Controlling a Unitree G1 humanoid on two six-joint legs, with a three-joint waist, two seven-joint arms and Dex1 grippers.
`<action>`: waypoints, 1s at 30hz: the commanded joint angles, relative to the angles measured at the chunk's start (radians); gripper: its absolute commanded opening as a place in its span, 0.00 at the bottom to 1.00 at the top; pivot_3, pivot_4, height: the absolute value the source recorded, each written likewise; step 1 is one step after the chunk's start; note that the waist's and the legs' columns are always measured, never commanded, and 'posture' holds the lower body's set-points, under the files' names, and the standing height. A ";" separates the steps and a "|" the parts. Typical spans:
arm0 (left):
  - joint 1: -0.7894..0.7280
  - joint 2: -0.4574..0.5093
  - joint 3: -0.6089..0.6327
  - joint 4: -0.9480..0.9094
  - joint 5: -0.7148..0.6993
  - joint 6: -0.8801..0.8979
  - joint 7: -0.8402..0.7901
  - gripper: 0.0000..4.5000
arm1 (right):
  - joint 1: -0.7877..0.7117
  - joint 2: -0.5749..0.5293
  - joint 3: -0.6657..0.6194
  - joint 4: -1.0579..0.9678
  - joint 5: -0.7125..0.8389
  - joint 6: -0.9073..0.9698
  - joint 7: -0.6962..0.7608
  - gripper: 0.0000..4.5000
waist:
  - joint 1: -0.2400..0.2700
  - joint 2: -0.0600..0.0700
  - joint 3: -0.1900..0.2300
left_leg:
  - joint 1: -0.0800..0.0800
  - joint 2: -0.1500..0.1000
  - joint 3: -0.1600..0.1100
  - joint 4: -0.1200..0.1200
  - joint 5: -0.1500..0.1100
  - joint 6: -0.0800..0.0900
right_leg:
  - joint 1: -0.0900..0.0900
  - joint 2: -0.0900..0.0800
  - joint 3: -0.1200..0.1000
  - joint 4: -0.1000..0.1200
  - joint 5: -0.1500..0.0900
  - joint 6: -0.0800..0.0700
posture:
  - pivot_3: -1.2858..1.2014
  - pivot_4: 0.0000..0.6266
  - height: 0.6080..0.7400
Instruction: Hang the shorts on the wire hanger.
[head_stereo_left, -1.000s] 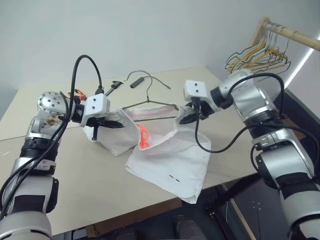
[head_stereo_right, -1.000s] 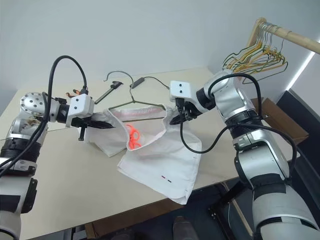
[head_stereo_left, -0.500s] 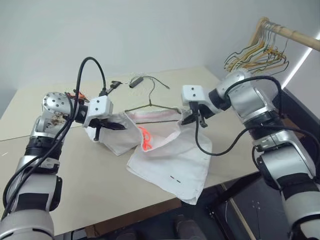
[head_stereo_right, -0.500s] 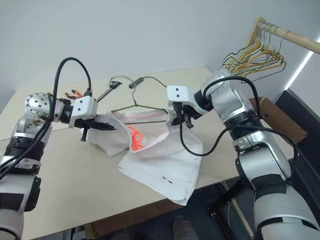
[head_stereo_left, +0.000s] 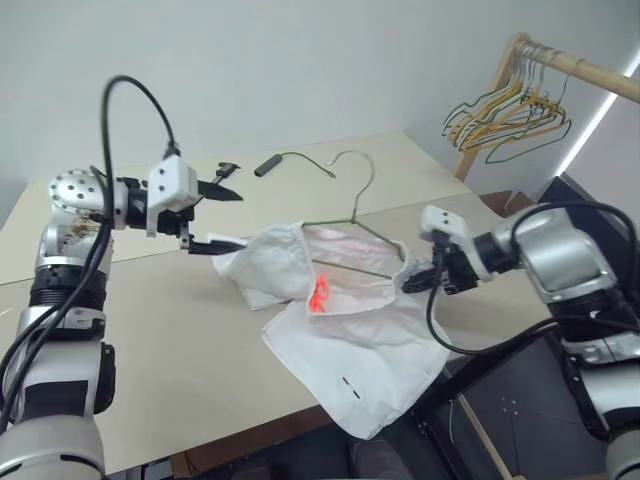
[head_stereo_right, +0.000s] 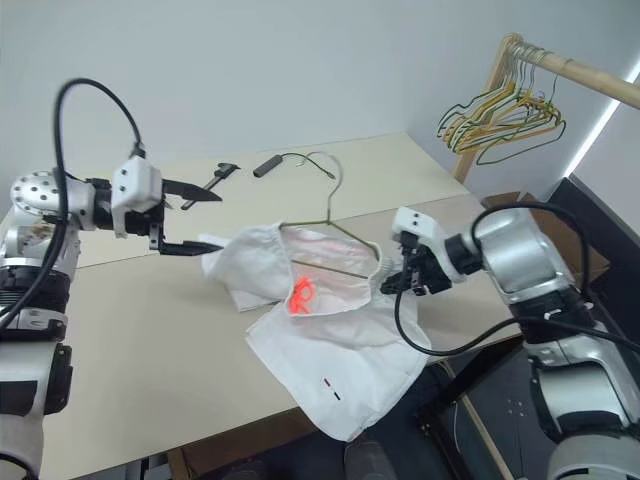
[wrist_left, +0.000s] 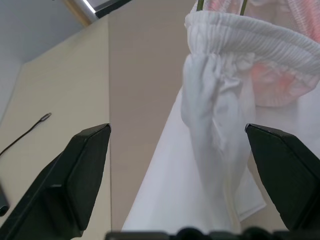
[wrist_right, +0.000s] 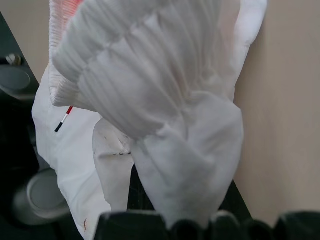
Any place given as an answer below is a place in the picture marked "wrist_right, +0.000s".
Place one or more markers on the white shorts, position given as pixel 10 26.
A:
pixel 150 87

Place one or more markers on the black table frame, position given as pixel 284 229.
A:
pixel 10 45

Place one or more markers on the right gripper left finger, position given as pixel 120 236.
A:
pixel 141 195

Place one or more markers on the dark grey rounded cap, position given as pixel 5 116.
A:
pixel 12 80
pixel 42 197

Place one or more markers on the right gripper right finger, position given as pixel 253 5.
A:
pixel 235 202

